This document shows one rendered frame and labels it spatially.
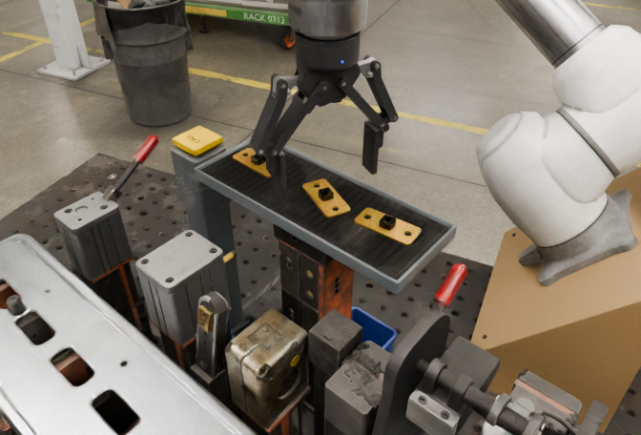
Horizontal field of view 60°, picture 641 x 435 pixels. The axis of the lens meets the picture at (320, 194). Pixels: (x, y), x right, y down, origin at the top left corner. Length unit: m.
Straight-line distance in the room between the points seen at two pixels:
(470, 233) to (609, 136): 1.65
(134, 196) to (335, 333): 1.05
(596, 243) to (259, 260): 0.74
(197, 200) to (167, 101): 2.42
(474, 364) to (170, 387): 0.39
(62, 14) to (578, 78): 3.64
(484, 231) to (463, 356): 2.04
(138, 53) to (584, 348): 2.70
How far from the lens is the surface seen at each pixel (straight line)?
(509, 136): 1.00
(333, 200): 0.77
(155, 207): 1.58
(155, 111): 3.38
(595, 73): 1.01
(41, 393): 0.83
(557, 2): 1.05
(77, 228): 0.97
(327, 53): 0.63
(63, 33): 4.26
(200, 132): 0.95
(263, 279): 1.31
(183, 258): 0.78
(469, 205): 2.76
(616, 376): 1.06
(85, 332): 0.88
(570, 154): 1.00
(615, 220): 1.09
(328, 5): 0.60
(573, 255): 1.07
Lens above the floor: 1.63
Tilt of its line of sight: 36 degrees down
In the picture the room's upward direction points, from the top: straight up
